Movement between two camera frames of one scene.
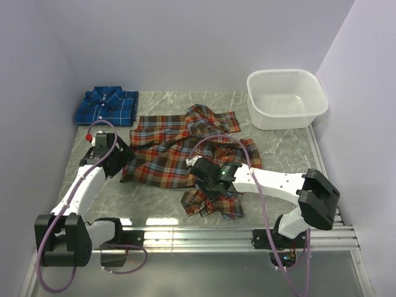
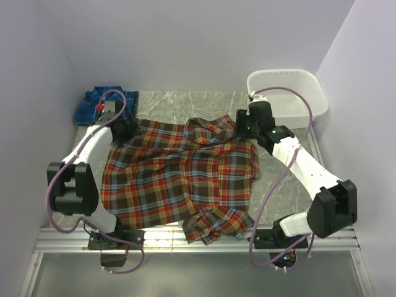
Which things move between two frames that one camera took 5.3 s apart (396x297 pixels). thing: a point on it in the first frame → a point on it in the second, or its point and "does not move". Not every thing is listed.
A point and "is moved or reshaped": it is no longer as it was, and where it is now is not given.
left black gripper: [126, 155] → [132, 130]
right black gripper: [211, 195] → [242, 117]
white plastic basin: [280, 99] does not move
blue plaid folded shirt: [110, 103] does not move
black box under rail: [112, 260] does not move
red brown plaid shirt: [161, 146] is moved or reshaped
